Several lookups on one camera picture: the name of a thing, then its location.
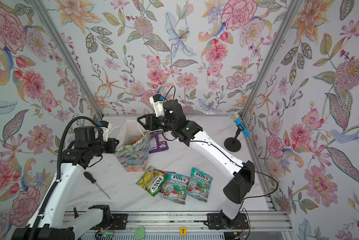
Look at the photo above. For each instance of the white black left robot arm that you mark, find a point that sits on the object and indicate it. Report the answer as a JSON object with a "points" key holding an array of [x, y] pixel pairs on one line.
{"points": [[47, 222]]}

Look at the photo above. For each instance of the green Fox's candy bag right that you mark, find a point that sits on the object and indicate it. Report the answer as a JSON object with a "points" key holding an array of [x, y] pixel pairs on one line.
{"points": [[199, 185]]}

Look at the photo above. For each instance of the yellow green Fox's candy bag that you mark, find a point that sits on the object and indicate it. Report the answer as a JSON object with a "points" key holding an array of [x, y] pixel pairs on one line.
{"points": [[155, 183]]}

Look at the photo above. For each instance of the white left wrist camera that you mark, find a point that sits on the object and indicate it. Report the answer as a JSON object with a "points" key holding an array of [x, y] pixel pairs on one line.
{"points": [[106, 128]]}

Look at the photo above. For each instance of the black handled screwdriver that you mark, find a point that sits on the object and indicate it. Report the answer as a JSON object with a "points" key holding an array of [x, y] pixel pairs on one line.
{"points": [[89, 177]]}

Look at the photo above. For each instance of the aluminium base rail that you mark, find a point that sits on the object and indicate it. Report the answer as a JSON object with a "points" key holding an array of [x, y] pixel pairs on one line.
{"points": [[255, 221]]}

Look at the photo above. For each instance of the yellow T label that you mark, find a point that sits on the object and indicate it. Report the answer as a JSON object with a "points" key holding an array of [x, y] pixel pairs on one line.
{"points": [[183, 231]]}

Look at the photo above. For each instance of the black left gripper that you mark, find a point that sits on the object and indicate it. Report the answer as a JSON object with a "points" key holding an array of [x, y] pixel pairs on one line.
{"points": [[112, 146]]}

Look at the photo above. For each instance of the floral white paper bag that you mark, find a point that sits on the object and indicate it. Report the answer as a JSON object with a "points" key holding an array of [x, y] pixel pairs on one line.
{"points": [[133, 150]]}

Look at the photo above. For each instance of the green Fox's candy bag middle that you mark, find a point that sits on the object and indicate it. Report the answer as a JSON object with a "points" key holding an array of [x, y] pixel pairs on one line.
{"points": [[175, 188]]}

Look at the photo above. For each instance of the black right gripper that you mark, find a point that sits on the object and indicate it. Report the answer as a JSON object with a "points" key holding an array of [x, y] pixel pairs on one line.
{"points": [[145, 127]]}

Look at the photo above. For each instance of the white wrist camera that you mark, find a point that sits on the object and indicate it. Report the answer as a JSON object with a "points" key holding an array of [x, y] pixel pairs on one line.
{"points": [[106, 128], [157, 102]]}

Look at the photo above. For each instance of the purple snack packet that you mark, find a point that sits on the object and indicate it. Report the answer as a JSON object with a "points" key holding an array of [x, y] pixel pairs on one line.
{"points": [[157, 142]]}

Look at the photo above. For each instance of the green tag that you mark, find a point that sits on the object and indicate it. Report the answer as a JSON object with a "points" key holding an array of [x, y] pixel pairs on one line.
{"points": [[139, 233]]}

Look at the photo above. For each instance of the lime green candy bag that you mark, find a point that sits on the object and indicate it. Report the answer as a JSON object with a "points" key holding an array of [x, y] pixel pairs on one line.
{"points": [[146, 177]]}

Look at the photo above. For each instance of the blue microphone on black stand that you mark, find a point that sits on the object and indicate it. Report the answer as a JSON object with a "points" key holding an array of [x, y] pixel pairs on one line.
{"points": [[233, 144]]}

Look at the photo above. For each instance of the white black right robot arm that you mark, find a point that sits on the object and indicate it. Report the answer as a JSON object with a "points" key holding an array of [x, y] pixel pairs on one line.
{"points": [[240, 175]]}

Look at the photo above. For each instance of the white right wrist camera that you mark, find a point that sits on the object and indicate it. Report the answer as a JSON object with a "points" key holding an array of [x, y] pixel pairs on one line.
{"points": [[157, 102]]}

